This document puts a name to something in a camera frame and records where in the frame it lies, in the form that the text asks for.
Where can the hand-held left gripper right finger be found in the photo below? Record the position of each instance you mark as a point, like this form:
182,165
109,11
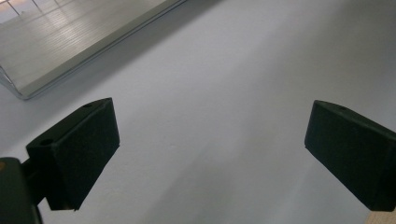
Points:
351,149

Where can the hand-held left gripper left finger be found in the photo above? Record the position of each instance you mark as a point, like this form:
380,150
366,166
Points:
81,155

